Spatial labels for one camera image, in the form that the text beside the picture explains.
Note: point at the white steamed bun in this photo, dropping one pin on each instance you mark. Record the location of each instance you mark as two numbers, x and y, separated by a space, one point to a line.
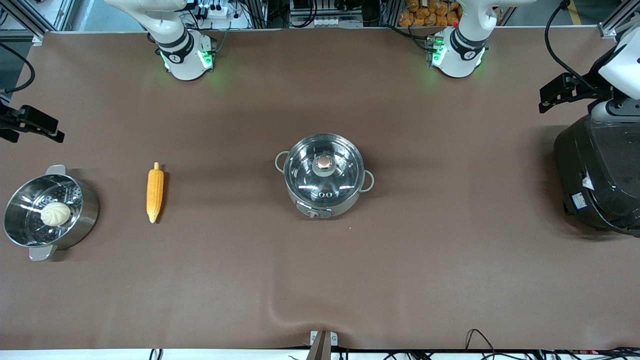
55 214

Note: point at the aluminium frame profile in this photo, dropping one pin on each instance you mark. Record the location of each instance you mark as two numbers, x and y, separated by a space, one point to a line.
617 22
30 17

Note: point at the grey electric cooking pot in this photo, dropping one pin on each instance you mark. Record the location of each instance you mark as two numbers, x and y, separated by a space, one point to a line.
345 206

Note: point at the glass pot lid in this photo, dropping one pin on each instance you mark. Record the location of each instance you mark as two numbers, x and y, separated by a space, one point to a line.
324 165

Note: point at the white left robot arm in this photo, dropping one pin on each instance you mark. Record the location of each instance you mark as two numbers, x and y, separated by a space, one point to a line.
462 52

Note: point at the bag of orange fruits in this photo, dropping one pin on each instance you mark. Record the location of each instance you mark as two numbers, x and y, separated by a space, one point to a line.
430 12

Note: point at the white power strip with plugs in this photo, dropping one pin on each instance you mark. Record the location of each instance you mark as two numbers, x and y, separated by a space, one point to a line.
220 12

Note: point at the small white power strip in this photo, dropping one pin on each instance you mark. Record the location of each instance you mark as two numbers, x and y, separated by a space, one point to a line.
327 21

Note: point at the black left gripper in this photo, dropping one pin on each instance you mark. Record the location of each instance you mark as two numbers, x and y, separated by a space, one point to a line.
586 92

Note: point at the yellow corn cob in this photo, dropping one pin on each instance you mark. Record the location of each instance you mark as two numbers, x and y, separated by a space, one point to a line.
155 192

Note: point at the brown table cover mat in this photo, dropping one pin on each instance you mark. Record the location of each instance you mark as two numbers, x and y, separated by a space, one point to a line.
320 280

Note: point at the stainless steel steamer pot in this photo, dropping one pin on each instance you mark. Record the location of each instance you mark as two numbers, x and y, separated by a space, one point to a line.
85 210

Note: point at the black round kitchen appliance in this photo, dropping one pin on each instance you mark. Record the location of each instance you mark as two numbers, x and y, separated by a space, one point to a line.
600 170

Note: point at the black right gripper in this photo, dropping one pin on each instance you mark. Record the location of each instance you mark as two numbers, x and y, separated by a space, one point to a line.
11 120

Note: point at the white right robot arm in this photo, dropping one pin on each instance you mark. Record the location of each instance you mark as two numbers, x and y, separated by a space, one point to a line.
182 50

